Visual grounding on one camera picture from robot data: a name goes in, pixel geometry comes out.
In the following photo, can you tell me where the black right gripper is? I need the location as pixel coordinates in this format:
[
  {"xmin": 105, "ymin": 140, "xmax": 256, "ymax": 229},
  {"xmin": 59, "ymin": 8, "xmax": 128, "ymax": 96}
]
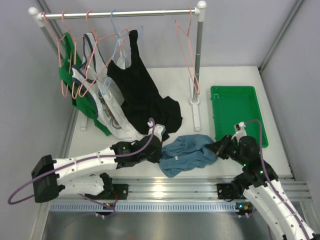
[{"xmin": 205, "ymin": 133, "xmax": 248, "ymax": 166}]

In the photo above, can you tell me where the blue tank top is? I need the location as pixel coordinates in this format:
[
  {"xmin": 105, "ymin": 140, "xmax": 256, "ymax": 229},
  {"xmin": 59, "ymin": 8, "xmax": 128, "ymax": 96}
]
[{"xmin": 158, "ymin": 134, "xmax": 218, "ymax": 178}]

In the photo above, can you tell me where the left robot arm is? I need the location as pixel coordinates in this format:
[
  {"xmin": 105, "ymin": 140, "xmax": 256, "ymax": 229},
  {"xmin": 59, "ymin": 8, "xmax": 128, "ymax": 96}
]
[{"xmin": 31, "ymin": 135, "xmax": 162, "ymax": 203}]

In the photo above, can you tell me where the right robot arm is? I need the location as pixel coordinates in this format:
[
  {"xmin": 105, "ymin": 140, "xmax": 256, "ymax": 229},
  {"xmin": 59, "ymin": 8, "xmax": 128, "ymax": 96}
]
[{"xmin": 205, "ymin": 134, "xmax": 320, "ymax": 240}]

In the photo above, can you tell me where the black tank top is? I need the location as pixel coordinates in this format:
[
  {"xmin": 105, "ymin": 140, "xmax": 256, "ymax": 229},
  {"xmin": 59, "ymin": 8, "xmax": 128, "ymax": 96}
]
[{"xmin": 107, "ymin": 29, "xmax": 183, "ymax": 142}]

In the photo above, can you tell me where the white printed tank top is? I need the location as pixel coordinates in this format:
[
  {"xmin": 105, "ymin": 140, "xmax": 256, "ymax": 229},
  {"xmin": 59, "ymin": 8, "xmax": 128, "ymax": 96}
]
[{"xmin": 72, "ymin": 33, "xmax": 144, "ymax": 142}]

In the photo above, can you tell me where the green tank top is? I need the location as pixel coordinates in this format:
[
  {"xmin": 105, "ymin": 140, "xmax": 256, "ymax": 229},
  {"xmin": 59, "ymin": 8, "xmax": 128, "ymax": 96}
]
[{"xmin": 59, "ymin": 32, "xmax": 111, "ymax": 136}]

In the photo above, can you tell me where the pink empty hanger right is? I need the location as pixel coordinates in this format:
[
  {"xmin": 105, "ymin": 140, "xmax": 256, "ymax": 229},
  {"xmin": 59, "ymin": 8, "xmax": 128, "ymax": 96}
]
[{"xmin": 174, "ymin": 7, "xmax": 201, "ymax": 95}]

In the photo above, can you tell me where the pink hanger far left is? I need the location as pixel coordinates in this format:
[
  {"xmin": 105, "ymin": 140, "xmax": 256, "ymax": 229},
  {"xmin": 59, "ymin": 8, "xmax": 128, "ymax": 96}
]
[{"xmin": 42, "ymin": 11, "xmax": 69, "ymax": 98}]

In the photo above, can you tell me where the green plastic tray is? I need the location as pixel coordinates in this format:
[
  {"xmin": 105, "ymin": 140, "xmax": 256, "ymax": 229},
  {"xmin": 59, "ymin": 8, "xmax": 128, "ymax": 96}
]
[{"xmin": 210, "ymin": 85, "xmax": 264, "ymax": 141}]

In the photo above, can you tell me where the white garment rack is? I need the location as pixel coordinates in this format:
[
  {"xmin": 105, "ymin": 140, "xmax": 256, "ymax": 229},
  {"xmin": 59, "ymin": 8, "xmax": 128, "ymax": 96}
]
[{"xmin": 28, "ymin": 0, "xmax": 207, "ymax": 132}]

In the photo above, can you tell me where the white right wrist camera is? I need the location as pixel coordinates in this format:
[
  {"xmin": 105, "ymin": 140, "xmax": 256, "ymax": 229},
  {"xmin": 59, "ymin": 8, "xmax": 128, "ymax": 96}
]
[{"xmin": 232, "ymin": 121, "xmax": 247, "ymax": 140}]

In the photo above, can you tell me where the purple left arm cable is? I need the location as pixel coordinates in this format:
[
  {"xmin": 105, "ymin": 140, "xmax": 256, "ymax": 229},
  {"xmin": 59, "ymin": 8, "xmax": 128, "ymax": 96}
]
[{"xmin": 7, "ymin": 117, "xmax": 157, "ymax": 205}]

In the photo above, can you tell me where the aluminium rail base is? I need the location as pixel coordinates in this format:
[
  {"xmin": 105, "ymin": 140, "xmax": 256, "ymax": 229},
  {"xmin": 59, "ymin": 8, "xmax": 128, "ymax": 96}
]
[{"xmin": 74, "ymin": 176, "xmax": 313, "ymax": 201}]

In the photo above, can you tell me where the perforated cable duct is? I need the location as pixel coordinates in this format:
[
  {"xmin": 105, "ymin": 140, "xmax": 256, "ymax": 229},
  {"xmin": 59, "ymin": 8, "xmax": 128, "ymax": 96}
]
[{"xmin": 50, "ymin": 201, "xmax": 253, "ymax": 214}]

